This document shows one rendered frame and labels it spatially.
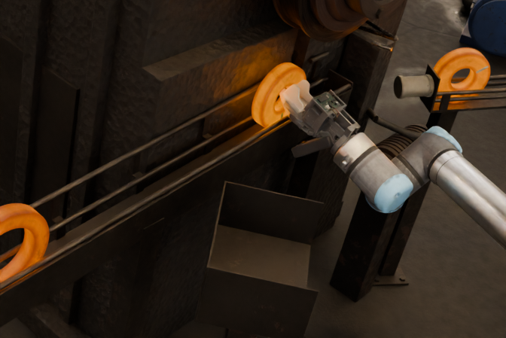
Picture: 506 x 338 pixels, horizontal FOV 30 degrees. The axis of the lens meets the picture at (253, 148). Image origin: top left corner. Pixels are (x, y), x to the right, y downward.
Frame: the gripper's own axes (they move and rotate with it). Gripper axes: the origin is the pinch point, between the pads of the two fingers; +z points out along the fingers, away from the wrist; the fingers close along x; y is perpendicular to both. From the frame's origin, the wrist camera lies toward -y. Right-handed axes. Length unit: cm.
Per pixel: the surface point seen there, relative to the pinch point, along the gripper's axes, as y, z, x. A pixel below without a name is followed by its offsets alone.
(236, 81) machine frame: 0.5, 6.0, 10.2
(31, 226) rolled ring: -2, -3, 72
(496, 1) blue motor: -55, 23, -209
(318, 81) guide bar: -6.4, 0.8, -19.7
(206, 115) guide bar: -3.5, 3.3, 20.1
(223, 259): -10.1, -24.0, 37.6
